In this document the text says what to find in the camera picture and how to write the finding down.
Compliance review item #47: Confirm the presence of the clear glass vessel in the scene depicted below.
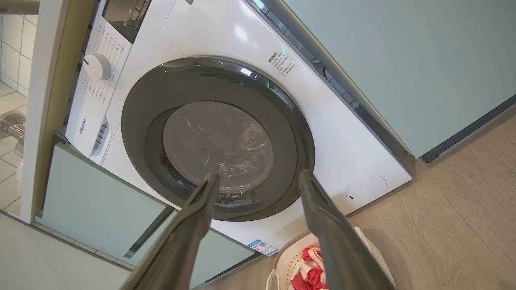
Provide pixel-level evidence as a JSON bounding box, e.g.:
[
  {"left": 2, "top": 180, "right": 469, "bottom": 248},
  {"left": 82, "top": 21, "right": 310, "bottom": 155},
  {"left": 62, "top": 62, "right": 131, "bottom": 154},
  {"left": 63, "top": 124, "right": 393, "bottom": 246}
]
[{"left": 0, "top": 111, "right": 27, "bottom": 157}]

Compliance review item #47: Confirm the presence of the round white filter cover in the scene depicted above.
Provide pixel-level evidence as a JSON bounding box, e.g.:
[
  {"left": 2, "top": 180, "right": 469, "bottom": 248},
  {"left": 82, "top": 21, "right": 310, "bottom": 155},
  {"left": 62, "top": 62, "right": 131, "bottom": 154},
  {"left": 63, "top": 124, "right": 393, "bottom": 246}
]
[{"left": 345, "top": 175, "right": 387, "bottom": 203}]

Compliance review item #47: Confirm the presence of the red white-trimmed garment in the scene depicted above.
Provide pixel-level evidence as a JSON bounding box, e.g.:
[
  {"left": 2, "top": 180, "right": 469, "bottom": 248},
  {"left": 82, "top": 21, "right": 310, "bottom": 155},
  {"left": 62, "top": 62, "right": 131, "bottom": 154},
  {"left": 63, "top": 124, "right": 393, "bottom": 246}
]
[{"left": 290, "top": 246, "right": 329, "bottom": 290}]

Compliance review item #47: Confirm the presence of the pale green tall cabinet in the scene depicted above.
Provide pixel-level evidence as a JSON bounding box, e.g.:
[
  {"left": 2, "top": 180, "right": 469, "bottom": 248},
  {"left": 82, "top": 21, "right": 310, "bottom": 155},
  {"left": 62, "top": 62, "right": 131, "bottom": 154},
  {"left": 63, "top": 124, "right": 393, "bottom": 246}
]
[{"left": 282, "top": 0, "right": 516, "bottom": 158}]

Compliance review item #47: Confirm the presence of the washing machine display panel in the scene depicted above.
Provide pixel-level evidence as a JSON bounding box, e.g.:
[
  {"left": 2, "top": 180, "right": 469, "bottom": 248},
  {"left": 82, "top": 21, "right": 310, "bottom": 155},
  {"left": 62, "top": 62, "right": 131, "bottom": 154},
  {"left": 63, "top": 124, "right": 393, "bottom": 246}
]
[{"left": 102, "top": 0, "right": 152, "bottom": 44}]

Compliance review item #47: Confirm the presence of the cream perforated laundry basket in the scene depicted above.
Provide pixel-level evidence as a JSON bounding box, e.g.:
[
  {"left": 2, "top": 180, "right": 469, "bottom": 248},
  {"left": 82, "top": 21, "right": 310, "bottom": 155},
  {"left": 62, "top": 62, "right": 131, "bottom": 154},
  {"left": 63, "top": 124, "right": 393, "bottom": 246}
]
[{"left": 266, "top": 230, "right": 397, "bottom": 290}]

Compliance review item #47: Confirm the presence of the round dark washing machine door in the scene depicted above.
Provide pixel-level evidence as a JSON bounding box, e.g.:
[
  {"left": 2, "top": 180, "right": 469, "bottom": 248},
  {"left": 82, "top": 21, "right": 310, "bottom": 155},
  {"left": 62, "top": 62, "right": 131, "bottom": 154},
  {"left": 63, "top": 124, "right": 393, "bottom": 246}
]
[{"left": 121, "top": 56, "right": 316, "bottom": 222}]

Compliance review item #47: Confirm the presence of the white round control knob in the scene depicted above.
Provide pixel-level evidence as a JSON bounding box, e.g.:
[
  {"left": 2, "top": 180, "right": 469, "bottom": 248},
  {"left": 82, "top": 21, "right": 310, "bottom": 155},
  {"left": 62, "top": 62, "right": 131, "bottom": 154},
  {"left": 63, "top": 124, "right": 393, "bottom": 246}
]
[{"left": 83, "top": 53, "right": 112, "bottom": 80}]

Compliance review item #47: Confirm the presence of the white front-load washing machine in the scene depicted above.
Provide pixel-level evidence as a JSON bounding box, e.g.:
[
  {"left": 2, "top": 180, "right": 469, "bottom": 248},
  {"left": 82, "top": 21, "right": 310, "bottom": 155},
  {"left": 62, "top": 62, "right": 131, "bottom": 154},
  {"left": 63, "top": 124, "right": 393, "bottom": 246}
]
[{"left": 64, "top": 0, "right": 412, "bottom": 257}]

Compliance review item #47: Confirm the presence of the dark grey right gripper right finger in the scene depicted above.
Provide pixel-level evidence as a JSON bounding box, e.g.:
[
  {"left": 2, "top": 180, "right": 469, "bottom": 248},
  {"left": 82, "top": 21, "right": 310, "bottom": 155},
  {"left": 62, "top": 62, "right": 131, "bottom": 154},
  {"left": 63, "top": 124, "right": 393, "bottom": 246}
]
[{"left": 298, "top": 170, "right": 396, "bottom": 290}]

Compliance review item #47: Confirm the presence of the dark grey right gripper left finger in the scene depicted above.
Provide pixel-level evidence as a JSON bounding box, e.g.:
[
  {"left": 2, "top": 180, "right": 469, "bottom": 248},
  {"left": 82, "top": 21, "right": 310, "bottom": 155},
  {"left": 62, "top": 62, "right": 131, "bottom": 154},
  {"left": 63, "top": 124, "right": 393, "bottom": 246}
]
[{"left": 121, "top": 172, "right": 221, "bottom": 290}]

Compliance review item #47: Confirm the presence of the blue energy label sticker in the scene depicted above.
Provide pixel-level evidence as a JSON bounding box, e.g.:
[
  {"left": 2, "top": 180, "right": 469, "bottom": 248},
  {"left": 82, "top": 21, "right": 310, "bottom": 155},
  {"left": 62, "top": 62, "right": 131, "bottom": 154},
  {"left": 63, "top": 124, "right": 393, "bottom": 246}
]
[{"left": 247, "top": 239, "right": 279, "bottom": 257}]

